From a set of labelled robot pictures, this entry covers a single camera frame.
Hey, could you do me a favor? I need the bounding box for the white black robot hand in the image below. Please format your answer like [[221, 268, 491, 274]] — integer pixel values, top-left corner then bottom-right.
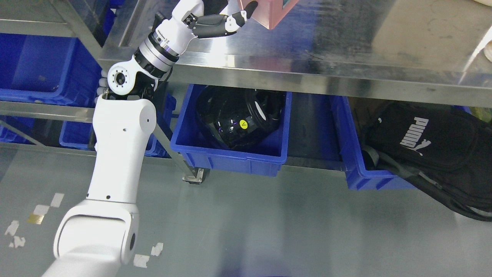
[[152, 0, 258, 46]]

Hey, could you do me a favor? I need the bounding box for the pink plastic storage box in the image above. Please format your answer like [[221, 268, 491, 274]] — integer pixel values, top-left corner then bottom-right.
[[251, 0, 299, 30]]

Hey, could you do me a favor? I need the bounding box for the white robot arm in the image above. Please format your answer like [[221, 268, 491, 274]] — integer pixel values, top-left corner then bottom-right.
[[43, 0, 258, 277]]

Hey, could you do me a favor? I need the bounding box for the blue bin upper left shelf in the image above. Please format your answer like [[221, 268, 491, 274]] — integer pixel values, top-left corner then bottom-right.
[[0, 33, 101, 107]]

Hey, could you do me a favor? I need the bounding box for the blue bin shelf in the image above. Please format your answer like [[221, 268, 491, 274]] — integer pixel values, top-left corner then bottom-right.
[[59, 94, 177, 158], [0, 33, 101, 107]]

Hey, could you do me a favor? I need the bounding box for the blue bin lower left shelf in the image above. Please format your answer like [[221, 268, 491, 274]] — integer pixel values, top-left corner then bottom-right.
[[59, 94, 177, 158]]

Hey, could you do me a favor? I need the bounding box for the stainless steel shelf rack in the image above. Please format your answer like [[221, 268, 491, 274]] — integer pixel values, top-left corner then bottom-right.
[[1, 0, 111, 147]]

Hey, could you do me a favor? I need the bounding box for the black equipment in bin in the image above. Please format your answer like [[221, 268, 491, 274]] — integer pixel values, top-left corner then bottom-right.
[[194, 86, 287, 151]]

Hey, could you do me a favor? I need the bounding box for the blue bin with black equipment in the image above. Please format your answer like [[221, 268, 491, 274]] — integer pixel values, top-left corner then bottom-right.
[[171, 84, 293, 177]]

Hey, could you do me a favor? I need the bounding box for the blue bin under backpack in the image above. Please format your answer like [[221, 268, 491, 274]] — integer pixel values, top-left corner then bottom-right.
[[330, 95, 419, 191]]

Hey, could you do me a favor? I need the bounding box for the black Puma backpack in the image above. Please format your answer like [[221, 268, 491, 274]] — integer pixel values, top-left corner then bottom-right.
[[360, 101, 492, 222]]

